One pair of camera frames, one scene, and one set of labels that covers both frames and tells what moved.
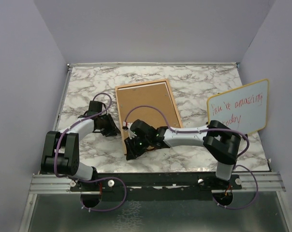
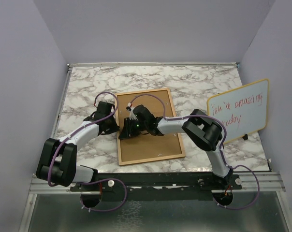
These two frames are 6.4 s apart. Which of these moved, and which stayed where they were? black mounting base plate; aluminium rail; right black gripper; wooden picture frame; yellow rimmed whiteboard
Moved: wooden picture frame; right black gripper
Stayed: aluminium rail; yellow rimmed whiteboard; black mounting base plate
